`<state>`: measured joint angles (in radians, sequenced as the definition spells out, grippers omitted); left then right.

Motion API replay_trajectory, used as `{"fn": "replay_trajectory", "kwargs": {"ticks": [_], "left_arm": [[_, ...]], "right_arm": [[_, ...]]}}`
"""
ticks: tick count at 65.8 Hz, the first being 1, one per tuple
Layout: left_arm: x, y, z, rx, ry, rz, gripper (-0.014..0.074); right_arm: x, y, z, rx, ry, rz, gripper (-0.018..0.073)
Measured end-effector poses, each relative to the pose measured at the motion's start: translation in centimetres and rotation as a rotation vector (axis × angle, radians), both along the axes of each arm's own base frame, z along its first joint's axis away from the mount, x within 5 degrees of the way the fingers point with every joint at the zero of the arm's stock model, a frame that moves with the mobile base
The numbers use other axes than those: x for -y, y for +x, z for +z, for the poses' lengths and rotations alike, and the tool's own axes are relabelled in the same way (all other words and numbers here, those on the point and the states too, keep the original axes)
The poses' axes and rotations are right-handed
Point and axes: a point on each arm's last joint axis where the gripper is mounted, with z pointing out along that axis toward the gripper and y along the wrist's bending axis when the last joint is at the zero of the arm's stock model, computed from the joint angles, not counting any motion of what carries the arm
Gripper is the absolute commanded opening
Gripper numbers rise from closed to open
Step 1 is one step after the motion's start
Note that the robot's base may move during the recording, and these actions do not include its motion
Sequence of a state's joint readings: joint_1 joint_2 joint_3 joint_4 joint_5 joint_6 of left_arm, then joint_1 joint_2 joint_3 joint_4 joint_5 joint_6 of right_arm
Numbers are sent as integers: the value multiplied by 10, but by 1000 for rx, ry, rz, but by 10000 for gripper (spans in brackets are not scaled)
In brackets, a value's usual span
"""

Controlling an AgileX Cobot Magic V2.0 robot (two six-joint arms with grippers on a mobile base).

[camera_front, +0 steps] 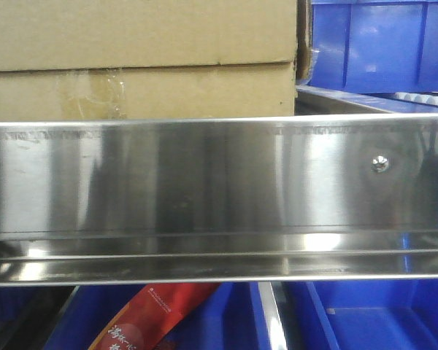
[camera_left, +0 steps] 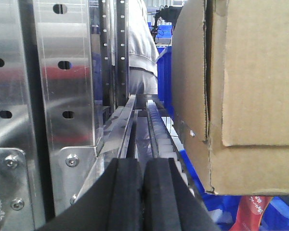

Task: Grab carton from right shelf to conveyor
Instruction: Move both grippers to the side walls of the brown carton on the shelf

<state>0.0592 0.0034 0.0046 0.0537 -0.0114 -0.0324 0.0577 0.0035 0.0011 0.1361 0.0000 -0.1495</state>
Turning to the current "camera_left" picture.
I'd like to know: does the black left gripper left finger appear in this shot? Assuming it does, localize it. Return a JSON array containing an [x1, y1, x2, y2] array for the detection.
[[41, 158, 142, 231]]

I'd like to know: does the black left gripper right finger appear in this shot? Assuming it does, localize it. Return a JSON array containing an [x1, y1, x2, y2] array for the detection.
[[144, 158, 220, 231]]

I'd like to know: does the brown cardboard carton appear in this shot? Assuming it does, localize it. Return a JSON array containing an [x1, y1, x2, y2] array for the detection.
[[172, 0, 289, 195]]

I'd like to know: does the stainless steel shelf upright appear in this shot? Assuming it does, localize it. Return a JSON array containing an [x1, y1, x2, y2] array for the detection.
[[0, 0, 129, 231]]

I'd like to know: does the white roller track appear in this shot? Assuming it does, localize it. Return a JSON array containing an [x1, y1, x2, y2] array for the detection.
[[146, 100, 196, 196]]

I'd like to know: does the red printed package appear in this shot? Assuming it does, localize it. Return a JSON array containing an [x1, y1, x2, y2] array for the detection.
[[229, 196, 273, 231]]

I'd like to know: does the person in grey workwear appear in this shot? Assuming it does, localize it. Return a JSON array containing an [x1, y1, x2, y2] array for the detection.
[[128, 0, 158, 94]]

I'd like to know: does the steel shelf side rail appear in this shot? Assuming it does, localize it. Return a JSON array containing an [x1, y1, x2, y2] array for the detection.
[[76, 95, 136, 201]]

